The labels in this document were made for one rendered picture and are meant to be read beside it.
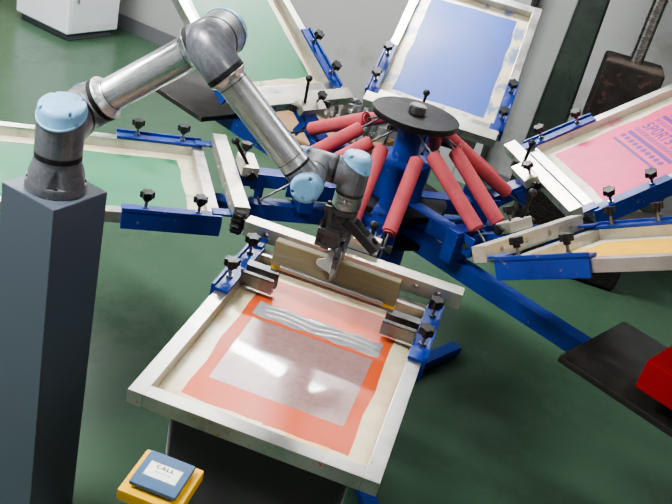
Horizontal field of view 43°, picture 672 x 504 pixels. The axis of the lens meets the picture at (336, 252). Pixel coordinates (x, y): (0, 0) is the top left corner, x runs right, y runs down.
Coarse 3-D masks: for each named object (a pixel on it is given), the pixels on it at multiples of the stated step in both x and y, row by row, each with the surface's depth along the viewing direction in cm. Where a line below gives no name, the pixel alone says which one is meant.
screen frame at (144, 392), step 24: (216, 312) 224; (408, 312) 246; (192, 336) 209; (168, 360) 198; (408, 360) 221; (144, 384) 189; (408, 384) 212; (144, 408) 187; (168, 408) 186; (192, 408) 186; (216, 432) 185; (240, 432) 183; (264, 432) 184; (384, 432) 193; (288, 456) 182; (312, 456) 181; (336, 456) 183; (384, 456) 186; (336, 480) 181; (360, 480) 179
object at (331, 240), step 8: (328, 208) 221; (328, 216) 222; (336, 216) 221; (344, 216) 218; (352, 216) 219; (320, 224) 223; (328, 224) 222; (336, 224) 222; (320, 232) 222; (328, 232) 221; (336, 232) 222; (344, 232) 222; (320, 240) 223; (328, 240) 223; (336, 240) 222; (344, 240) 221; (344, 248) 223
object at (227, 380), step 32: (288, 288) 245; (256, 320) 227; (320, 320) 234; (224, 352) 212; (256, 352) 215; (288, 352) 218; (192, 384) 198; (224, 384) 201; (256, 384) 203; (256, 416) 193
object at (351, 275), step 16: (288, 240) 231; (272, 256) 232; (288, 256) 230; (304, 256) 229; (320, 256) 228; (304, 272) 231; (320, 272) 229; (352, 272) 227; (368, 272) 226; (352, 288) 228; (368, 288) 227; (384, 288) 226
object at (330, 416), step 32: (352, 320) 238; (320, 352) 221; (352, 352) 224; (384, 352) 228; (288, 384) 206; (320, 384) 209; (352, 384) 212; (288, 416) 196; (320, 416) 199; (352, 416) 201
